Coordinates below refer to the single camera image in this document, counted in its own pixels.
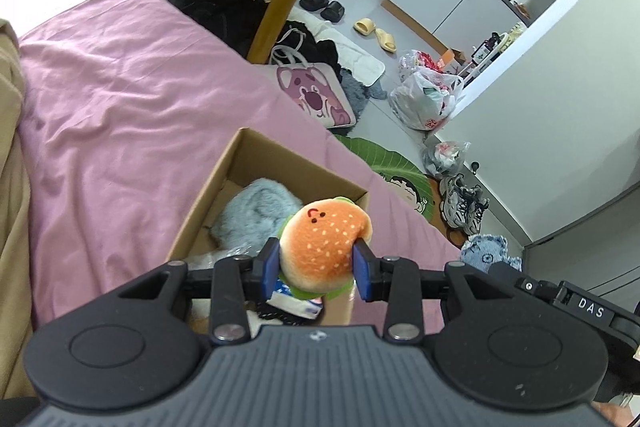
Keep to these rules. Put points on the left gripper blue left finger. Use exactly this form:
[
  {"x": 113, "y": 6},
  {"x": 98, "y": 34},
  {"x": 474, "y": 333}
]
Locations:
[{"x": 236, "y": 281}]

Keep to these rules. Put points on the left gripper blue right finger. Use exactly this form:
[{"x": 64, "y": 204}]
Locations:
[{"x": 396, "y": 282}]

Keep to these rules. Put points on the clear bag white filling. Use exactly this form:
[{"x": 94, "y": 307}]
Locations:
[{"x": 208, "y": 260}]

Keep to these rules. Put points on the black dotted pouch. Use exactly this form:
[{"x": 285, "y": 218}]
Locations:
[{"x": 269, "y": 313}]

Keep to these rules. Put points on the blue tissue packet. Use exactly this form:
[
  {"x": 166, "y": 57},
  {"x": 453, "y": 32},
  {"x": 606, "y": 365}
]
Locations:
[{"x": 283, "y": 299}]

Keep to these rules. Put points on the fluffy light blue towel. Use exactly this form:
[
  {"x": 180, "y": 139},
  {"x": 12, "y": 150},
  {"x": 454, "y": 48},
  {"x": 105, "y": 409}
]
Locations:
[{"x": 254, "y": 215}]

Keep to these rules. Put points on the blue grey plush toy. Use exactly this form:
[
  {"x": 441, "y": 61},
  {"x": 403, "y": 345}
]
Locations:
[{"x": 483, "y": 250}]

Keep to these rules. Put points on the hamburger plush toy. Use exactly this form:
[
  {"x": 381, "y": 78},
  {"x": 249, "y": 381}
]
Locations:
[{"x": 316, "y": 247}]

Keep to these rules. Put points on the person's left hand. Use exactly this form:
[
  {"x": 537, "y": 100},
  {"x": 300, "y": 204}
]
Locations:
[{"x": 616, "y": 414}]

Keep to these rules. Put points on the green leaf cartoon rug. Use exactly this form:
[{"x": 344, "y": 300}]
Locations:
[{"x": 407, "y": 180}]

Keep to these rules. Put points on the grey sneaker left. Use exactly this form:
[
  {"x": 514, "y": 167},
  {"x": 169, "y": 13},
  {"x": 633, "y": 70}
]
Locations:
[{"x": 462, "y": 207}]

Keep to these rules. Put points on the open cardboard box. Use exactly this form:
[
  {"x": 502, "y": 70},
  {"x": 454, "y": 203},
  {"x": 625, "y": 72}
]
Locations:
[{"x": 250, "y": 156}]

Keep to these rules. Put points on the small clear plastic bag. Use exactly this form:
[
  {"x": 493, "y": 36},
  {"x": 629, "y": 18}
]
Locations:
[{"x": 444, "y": 158}]

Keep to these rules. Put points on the large white plastic bag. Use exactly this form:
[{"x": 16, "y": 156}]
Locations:
[{"x": 426, "y": 94}]

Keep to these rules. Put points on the pink bear cushion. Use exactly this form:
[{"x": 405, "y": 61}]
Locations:
[{"x": 315, "y": 89}]

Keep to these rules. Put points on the white floor towel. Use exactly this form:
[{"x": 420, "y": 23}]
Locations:
[{"x": 365, "y": 68}]

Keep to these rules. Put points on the tan blanket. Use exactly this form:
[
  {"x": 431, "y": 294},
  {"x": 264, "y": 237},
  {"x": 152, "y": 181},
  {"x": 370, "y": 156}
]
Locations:
[{"x": 15, "y": 286}]

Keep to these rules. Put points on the yellow slipper right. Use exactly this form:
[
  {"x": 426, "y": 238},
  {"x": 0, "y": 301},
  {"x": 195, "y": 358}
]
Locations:
[{"x": 386, "y": 41}]

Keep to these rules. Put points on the yellow slipper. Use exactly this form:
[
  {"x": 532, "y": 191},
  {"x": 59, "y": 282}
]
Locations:
[
  {"x": 364, "y": 26},
  {"x": 386, "y": 41}
]

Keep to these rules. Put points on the black clothes pile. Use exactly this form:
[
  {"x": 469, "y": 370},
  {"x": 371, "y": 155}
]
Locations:
[{"x": 296, "y": 44}]

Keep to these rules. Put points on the yellow slipper left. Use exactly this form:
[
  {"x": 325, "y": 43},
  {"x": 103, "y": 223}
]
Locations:
[{"x": 364, "y": 26}]

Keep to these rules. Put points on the white cabinet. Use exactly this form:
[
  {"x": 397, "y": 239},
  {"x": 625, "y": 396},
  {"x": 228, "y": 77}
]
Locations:
[{"x": 461, "y": 24}]

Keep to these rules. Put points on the black slipper left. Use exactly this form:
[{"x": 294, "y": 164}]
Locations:
[{"x": 313, "y": 5}]

